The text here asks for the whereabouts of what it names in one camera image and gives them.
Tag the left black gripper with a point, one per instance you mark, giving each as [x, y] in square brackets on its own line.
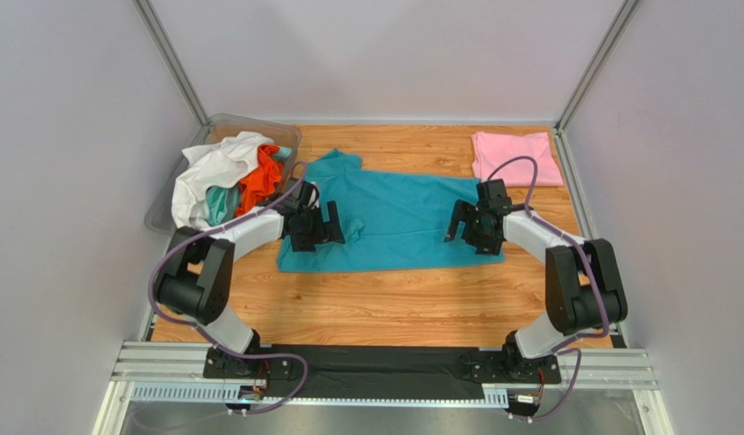
[307, 243]

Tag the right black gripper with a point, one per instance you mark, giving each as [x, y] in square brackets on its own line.
[469, 223]

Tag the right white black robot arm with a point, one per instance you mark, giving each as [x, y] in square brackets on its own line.
[584, 291]

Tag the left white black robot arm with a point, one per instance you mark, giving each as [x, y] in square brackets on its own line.
[191, 284]

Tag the orange t shirt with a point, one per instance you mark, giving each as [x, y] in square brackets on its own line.
[262, 182]

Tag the light teal t shirt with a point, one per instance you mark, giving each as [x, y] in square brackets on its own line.
[222, 204]

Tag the white t shirt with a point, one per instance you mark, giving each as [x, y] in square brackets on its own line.
[221, 164]

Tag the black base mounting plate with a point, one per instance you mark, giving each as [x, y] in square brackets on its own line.
[381, 372]

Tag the clear plastic bin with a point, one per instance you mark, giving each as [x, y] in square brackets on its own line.
[219, 126]

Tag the aluminium front rail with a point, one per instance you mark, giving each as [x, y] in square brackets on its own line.
[174, 372]

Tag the right aluminium frame post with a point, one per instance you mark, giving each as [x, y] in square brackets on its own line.
[615, 30]

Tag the aluminium frame post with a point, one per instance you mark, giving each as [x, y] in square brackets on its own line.
[615, 30]
[160, 38]

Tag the left aluminium frame post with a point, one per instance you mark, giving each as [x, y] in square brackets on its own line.
[160, 38]

